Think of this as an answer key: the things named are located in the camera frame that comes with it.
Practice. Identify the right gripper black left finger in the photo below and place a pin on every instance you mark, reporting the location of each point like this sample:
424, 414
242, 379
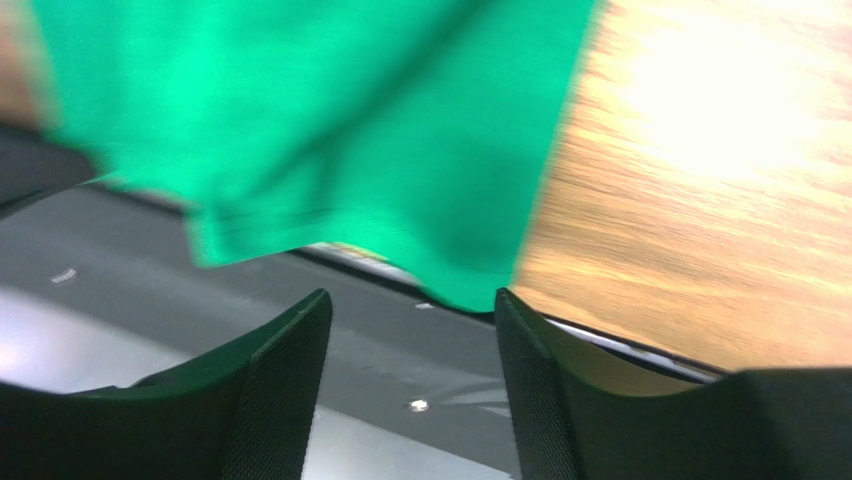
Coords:
243, 410

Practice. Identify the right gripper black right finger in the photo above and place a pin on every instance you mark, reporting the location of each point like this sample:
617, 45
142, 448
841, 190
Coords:
580, 412

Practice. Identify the green t shirt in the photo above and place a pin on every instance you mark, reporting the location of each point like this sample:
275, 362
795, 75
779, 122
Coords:
416, 130

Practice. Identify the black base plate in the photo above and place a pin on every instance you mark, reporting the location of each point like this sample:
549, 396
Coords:
97, 291

